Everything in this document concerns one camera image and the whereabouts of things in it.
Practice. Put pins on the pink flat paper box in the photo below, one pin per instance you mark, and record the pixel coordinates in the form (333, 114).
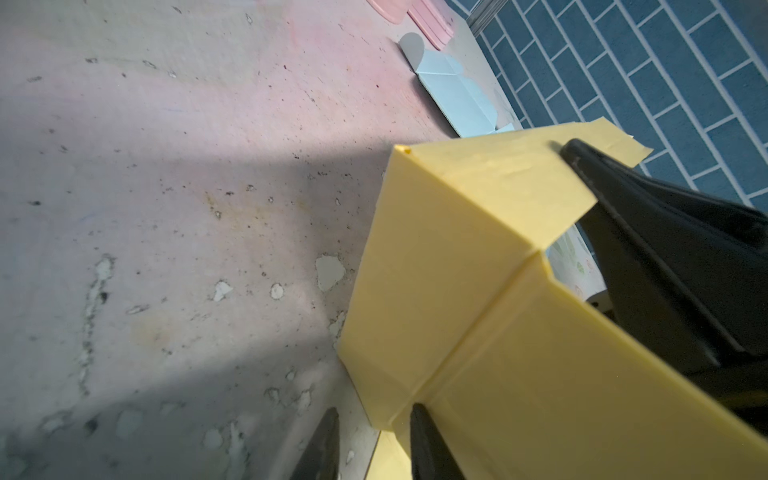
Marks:
(435, 19)

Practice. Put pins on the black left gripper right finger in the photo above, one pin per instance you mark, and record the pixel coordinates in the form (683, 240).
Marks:
(430, 456)

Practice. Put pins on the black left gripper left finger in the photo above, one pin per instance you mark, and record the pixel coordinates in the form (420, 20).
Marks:
(320, 460)

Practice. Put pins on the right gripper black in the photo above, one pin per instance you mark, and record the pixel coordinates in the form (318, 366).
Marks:
(687, 275)

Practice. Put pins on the pink metal pencil cup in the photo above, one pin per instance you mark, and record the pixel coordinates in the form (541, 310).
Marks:
(394, 11)

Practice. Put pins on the aluminium corner post right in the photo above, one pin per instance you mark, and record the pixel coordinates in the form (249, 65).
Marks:
(482, 14)

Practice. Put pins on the light blue flat paper box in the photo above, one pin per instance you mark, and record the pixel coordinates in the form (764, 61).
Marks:
(465, 106)

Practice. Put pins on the yellow paper box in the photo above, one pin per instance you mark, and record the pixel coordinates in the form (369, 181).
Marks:
(480, 296)

